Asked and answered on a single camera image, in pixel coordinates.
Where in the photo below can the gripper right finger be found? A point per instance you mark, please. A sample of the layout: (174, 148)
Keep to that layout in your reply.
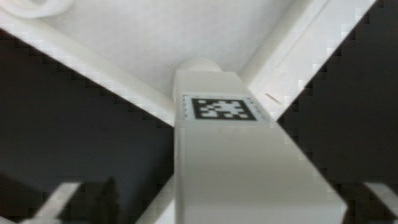
(385, 194)

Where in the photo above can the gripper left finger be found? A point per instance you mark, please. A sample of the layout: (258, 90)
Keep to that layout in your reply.
(48, 213)

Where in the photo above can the white desk leg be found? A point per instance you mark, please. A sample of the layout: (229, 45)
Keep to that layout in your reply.
(245, 181)

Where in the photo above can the white desk tabletop tray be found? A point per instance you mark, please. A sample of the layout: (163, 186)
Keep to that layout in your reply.
(123, 40)

